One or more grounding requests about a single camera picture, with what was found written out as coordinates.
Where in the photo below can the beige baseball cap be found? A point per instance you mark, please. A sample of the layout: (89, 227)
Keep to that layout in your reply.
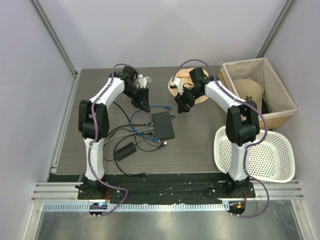
(249, 90)

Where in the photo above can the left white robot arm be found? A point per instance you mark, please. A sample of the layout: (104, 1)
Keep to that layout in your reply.
(93, 119)

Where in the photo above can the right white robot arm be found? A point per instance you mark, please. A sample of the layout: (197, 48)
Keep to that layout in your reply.
(242, 119)

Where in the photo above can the black power adapter brick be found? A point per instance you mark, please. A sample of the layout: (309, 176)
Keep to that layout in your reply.
(125, 151)

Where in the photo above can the peach bucket hat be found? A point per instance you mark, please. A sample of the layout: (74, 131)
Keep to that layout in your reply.
(184, 76)

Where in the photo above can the black network switch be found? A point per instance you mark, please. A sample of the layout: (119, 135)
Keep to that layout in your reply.
(162, 126)

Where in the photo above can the wicker basket with liner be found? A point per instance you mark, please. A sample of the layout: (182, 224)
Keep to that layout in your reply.
(256, 80)

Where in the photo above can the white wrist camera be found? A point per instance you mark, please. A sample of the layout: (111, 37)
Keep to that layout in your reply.
(142, 81)
(177, 84)

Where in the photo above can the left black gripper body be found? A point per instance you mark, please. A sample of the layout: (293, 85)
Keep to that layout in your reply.
(137, 95)

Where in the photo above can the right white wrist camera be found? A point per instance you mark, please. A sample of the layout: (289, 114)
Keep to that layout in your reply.
(177, 84)

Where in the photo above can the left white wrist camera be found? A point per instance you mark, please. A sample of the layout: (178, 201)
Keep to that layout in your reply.
(142, 81)

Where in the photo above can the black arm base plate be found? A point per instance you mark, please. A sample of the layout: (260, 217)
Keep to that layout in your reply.
(163, 189)

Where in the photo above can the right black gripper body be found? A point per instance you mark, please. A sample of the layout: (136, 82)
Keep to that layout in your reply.
(192, 93)

